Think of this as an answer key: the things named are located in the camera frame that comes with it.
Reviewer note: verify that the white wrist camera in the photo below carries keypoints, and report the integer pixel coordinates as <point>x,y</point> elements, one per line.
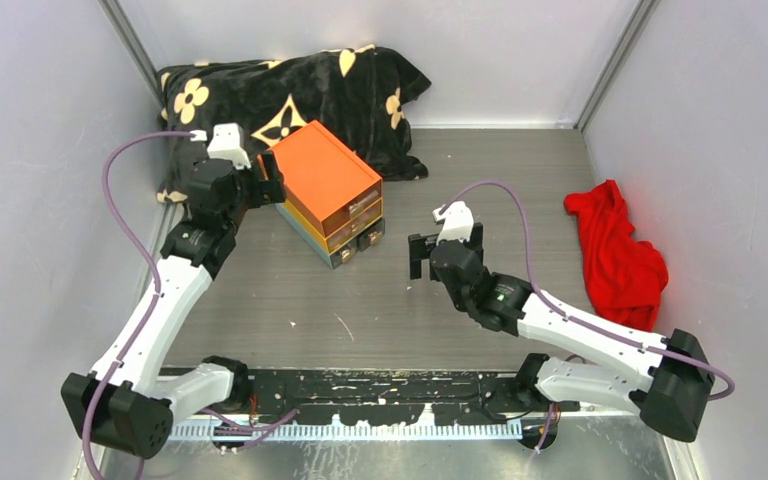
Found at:
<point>227,143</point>
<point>457,223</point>

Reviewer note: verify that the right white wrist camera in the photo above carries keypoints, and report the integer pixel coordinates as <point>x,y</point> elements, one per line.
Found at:
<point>457,223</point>

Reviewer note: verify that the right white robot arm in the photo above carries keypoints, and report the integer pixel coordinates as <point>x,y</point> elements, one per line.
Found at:
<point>666,381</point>

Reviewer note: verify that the small drawer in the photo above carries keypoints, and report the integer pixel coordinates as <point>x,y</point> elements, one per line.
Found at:
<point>371,235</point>
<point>342,255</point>

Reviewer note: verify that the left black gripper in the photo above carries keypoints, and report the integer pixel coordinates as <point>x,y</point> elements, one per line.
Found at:
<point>264,191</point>

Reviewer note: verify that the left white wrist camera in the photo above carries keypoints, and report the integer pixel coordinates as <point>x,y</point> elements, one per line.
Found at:
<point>227,143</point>

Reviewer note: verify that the red cloth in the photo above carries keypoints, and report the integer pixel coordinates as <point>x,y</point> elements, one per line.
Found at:
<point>624,278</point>

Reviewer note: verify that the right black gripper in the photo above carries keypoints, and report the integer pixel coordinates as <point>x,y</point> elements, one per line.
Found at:
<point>419,251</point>

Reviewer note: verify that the black floral plush blanket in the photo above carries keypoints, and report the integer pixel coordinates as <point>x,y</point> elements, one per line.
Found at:
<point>358,94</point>

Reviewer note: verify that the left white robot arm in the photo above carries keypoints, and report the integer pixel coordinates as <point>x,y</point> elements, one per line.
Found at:
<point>121,403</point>

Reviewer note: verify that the orange drawer organizer box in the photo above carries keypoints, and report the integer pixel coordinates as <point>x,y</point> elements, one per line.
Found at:
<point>332,195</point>

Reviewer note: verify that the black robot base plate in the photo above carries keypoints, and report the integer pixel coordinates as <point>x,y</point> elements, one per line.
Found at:
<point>381,397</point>

